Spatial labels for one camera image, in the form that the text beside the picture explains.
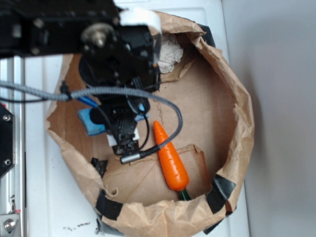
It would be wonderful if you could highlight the metal corner bracket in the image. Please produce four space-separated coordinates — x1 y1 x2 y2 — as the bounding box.
0 213 20 237

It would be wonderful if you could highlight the aluminium frame rail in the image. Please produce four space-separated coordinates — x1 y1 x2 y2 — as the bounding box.
0 55 26 237

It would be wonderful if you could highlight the orange toy carrot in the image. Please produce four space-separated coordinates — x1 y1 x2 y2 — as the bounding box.
153 120 192 201

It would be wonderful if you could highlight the grey braided cable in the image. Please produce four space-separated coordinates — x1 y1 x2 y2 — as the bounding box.
0 80 183 164

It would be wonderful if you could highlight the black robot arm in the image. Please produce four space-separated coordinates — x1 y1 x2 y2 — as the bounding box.
0 0 162 156

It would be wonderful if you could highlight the blue sponge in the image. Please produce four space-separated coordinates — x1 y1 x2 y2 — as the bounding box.
78 109 145 140

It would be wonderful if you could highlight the brown paper bag tray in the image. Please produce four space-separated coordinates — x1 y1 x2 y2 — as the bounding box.
45 12 254 237

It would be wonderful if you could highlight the crumpled white paper ball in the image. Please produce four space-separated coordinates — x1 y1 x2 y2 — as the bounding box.
158 34 184 74

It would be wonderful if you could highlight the black mounting plate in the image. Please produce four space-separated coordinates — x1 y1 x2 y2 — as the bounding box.
0 103 15 179

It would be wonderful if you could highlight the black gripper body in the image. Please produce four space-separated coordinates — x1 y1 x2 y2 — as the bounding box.
90 95 150 156

